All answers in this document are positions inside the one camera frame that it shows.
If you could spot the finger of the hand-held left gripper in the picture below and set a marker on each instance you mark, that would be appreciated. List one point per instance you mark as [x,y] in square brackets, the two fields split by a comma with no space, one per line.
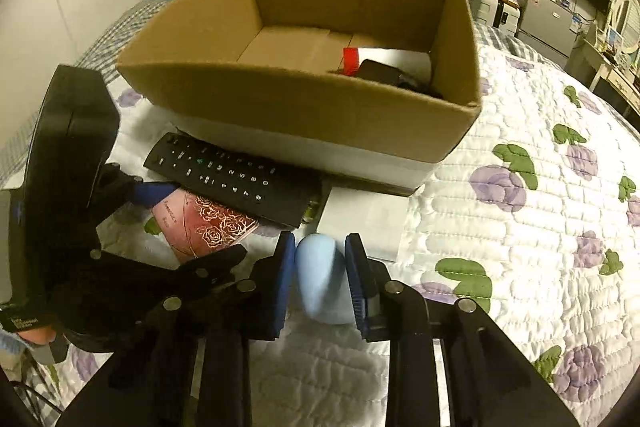
[210,269]
[152,196]

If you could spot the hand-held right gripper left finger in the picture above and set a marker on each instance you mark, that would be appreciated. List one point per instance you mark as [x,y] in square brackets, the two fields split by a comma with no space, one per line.
[281,287]

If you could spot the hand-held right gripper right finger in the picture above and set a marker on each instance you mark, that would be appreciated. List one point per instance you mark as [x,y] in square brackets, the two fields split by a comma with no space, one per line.
[356,287]

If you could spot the light blue rounded case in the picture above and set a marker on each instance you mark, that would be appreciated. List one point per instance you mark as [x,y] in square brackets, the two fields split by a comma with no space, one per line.
[322,279]

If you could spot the pink rose print box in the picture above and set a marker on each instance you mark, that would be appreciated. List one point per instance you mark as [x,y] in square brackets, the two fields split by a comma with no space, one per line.
[205,224]

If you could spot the brown cardboard box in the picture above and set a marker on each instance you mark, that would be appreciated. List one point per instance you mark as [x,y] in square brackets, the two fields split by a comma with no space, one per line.
[300,117]

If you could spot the person's left hand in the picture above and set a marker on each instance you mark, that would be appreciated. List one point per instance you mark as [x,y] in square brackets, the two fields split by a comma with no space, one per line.
[36,335]

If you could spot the small white box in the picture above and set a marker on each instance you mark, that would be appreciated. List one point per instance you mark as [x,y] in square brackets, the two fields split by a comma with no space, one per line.
[365,222]

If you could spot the black remote control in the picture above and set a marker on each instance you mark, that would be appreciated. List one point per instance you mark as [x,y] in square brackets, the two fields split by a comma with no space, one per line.
[225,177]

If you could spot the checked bed sheet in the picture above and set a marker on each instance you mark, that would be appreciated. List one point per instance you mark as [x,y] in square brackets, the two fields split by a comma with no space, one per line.
[102,42]

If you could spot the floral quilted bedspread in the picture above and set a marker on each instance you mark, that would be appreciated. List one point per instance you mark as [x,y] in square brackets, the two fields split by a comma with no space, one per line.
[510,227]

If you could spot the black device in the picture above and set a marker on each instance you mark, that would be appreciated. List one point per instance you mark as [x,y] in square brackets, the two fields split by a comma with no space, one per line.
[382,73]

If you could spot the white printer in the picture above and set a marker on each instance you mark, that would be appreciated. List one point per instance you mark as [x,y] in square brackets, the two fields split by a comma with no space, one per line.
[492,9]

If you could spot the white mini fridge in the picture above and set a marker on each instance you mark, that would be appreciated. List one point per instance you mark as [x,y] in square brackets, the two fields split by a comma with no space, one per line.
[547,19]

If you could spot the white dressing table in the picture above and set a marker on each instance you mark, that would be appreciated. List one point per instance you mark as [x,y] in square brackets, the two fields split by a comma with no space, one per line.
[612,79]

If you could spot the white vanity mirror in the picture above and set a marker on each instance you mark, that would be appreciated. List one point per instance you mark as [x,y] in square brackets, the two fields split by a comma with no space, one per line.
[625,19]

